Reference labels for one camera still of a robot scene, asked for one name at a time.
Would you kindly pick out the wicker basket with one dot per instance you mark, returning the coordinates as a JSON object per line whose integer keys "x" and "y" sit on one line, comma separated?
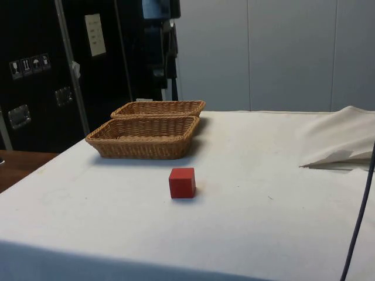
{"x": 158, "y": 108}
{"x": 140, "y": 150}

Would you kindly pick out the red cube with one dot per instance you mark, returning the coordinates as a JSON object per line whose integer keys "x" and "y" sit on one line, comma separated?
{"x": 182, "y": 187}

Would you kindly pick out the black cabinet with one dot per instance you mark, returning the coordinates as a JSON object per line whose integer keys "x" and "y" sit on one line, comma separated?
{"x": 38, "y": 32}

